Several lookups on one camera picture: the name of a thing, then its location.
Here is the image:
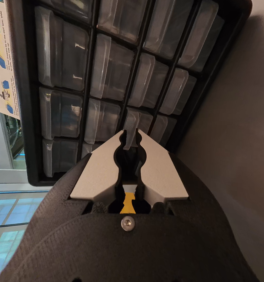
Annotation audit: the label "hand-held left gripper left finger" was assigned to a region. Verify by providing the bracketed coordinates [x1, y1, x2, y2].
[69, 130, 127, 201]

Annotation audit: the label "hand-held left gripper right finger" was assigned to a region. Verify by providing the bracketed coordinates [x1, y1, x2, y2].
[134, 129, 189, 206]

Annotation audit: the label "clear plastic drawer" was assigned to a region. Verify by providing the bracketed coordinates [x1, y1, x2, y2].
[123, 107, 154, 151]

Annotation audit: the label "black drawer cabinet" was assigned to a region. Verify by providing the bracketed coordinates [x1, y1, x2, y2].
[10, 0, 253, 188]

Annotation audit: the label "rows of clear cabinet drawers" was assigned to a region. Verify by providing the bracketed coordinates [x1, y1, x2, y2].
[34, 0, 225, 178]

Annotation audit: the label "printed instruction sheet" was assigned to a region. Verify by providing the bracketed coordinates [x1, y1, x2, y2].
[0, 0, 21, 121]

